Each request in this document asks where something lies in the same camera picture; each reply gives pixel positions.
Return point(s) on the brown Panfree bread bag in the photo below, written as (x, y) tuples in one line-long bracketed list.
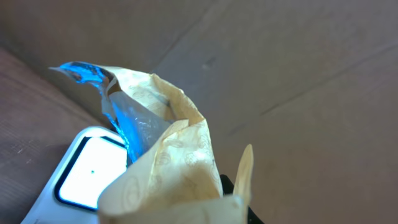
[(173, 177)]

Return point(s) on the white barcode scanner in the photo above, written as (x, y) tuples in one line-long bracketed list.
[(94, 159)]

